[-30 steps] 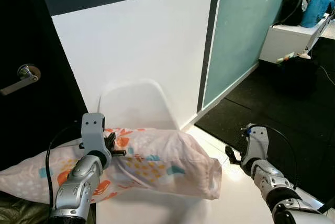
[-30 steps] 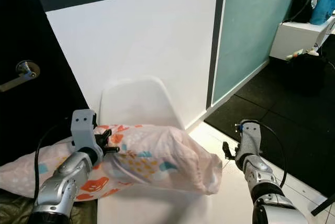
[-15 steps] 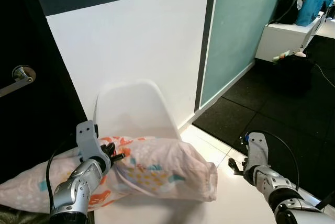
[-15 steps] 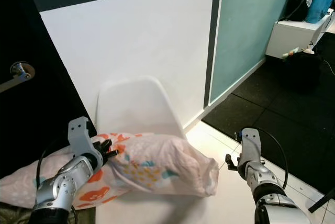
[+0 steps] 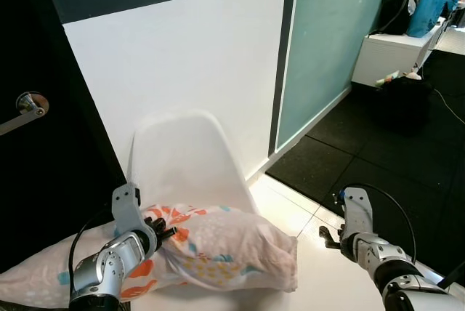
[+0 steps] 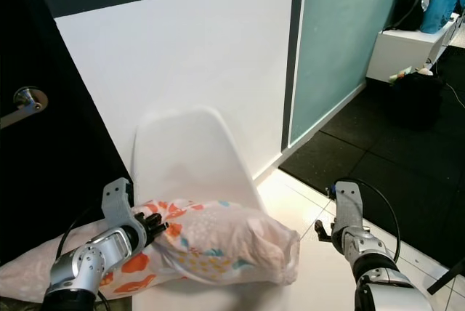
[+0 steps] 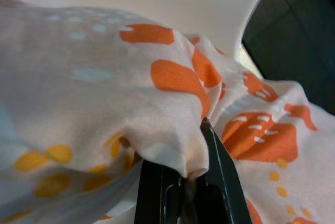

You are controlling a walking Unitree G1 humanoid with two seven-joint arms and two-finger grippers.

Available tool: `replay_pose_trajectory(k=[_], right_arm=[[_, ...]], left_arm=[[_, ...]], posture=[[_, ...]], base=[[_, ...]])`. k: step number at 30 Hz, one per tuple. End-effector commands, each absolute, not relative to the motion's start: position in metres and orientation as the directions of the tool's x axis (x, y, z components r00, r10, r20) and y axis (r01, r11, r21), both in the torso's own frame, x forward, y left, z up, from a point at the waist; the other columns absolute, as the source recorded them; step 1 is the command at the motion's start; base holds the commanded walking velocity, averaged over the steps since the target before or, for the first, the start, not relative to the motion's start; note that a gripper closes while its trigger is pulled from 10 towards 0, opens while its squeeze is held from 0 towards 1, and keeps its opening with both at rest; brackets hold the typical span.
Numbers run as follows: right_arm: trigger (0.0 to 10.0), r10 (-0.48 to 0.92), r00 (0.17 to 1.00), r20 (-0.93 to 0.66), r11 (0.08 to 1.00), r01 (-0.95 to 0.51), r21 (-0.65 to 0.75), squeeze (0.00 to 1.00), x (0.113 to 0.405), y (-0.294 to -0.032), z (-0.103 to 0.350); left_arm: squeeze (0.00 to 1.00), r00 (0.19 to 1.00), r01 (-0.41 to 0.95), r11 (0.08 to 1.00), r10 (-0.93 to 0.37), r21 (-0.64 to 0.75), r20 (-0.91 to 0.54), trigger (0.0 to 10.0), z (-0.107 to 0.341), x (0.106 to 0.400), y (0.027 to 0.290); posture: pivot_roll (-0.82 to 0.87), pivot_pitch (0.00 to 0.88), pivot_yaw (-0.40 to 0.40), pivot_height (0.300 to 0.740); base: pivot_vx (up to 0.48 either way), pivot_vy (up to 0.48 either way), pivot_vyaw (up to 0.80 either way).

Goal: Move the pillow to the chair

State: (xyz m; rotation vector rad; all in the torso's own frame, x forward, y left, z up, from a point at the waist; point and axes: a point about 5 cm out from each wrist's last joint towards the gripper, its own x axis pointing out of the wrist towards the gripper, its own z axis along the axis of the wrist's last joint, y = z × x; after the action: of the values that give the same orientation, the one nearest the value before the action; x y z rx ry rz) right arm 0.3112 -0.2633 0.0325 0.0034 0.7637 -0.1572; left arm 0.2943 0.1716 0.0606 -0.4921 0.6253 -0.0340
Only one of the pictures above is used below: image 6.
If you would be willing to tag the white low bench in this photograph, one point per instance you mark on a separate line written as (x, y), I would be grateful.
(399, 53)

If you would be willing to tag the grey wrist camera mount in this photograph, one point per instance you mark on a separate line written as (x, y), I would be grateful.
(349, 206)
(118, 203)

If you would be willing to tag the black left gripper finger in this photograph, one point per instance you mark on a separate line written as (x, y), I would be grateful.
(160, 227)
(152, 216)

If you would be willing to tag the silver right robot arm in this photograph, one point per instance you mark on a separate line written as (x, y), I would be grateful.
(378, 275)

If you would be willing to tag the black floor bin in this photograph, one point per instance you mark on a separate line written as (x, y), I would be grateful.
(418, 97)

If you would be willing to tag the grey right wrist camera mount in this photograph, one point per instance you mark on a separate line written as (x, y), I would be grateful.
(349, 206)

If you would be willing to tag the black slanted rod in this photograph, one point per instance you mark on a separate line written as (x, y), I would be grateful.
(447, 276)

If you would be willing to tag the blue bag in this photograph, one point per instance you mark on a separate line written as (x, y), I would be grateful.
(442, 9)

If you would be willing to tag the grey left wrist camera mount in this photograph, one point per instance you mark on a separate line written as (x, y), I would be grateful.
(118, 203)

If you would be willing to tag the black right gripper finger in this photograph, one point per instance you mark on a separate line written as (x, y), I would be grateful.
(322, 231)

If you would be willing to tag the black backpack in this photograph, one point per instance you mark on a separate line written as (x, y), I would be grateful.
(407, 6)

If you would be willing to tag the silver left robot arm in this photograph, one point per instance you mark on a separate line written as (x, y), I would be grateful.
(87, 264)

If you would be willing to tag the teal glass panel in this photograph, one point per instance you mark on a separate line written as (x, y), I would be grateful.
(341, 42)

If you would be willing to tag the pink floral pillow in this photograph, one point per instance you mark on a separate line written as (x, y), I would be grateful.
(225, 242)

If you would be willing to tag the white plastic shell chair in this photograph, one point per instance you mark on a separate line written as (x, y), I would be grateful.
(189, 155)

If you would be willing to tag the black door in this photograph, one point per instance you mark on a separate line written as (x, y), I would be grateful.
(43, 166)

